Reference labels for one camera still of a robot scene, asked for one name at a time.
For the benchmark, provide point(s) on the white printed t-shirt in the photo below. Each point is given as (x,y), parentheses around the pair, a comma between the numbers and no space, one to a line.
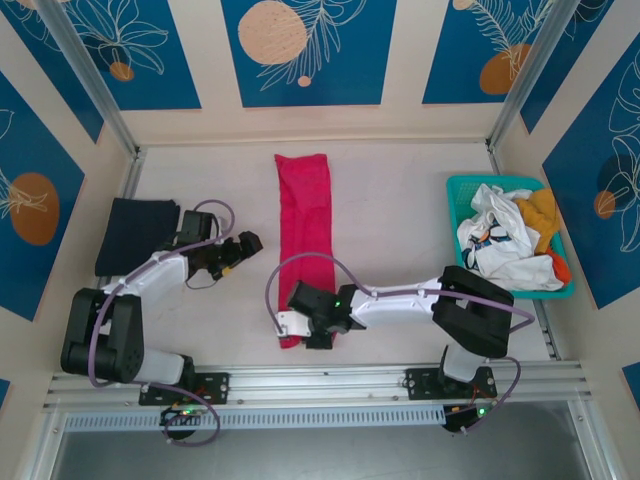
(500,215)

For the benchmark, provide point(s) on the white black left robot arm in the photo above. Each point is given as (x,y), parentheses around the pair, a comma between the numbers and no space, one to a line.
(150,270)

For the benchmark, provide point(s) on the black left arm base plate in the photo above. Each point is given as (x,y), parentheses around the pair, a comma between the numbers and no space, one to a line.
(215,387)

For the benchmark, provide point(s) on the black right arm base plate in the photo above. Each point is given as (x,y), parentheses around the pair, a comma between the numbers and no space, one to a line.
(420,382)

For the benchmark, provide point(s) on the mustard yellow t-shirt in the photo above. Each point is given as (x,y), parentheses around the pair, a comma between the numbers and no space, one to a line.
(542,215)

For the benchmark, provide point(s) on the blue floral wall panel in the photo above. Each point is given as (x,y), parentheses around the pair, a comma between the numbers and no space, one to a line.
(590,250)
(30,260)
(30,60)
(350,50)
(165,50)
(590,50)
(460,50)

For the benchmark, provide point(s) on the folded navy t-shirt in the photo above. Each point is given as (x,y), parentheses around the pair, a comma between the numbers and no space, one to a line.
(125,235)

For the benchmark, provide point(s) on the aluminium cross rail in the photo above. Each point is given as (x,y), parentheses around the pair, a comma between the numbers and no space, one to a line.
(325,385)

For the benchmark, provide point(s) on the orange t-shirt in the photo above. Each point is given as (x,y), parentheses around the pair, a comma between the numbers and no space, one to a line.
(562,270)

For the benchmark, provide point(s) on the right controller board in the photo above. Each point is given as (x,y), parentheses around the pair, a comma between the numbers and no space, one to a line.
(467,416)

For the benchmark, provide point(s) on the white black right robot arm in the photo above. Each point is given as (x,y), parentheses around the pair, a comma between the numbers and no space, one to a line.
(395,300)

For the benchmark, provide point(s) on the controller board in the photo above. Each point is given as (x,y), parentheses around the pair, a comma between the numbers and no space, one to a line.
(467,416)
(182,414)

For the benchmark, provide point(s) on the left controller board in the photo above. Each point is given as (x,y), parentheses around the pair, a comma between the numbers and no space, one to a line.
(182,414)

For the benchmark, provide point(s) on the aluminium corner post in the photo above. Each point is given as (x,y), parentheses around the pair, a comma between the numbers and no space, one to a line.
(85,60)
(525,75)

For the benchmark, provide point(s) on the pink t-shirt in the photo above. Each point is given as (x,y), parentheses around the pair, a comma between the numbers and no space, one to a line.
(305,200)

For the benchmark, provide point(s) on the teal plastic basket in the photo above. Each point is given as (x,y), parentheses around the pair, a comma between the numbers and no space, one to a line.
(457,200)

